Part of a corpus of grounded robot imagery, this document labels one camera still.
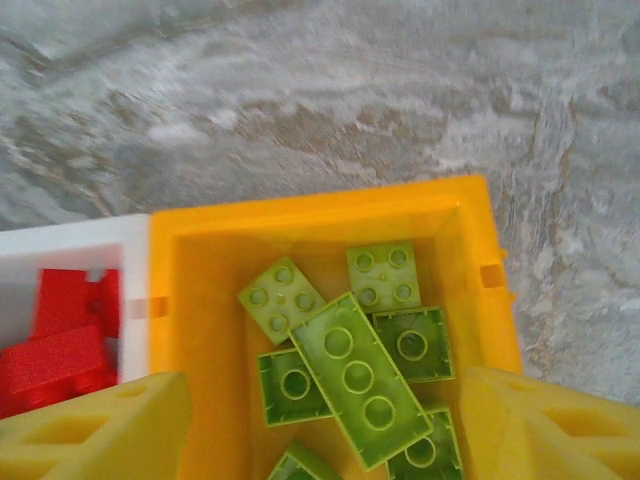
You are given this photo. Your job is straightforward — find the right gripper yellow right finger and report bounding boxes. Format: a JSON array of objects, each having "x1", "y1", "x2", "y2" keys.
[{"x1": 457, "y1": 366, "x2": 640, "y2": 480}]

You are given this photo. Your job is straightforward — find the green long lego brick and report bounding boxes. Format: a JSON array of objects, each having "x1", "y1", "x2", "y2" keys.
[{"x1": 288, "y1": 292, "x2": 435, "y2": 474}]

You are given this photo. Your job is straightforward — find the yellow plastic bin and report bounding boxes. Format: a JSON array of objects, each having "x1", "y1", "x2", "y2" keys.
[{"x1": 148, "y1": 173, "x2": 524, "y2": 480}]

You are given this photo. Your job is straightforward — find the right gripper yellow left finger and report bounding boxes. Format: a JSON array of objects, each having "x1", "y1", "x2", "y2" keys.
[{"x1": 0, "y1": 371, "x2": 194, "y2": 480}]

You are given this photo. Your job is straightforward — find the white plastic bin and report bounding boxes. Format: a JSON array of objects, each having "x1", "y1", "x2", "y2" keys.
[{"x1": 0, "y1": 213, "x2": 154, "y2": 401}]

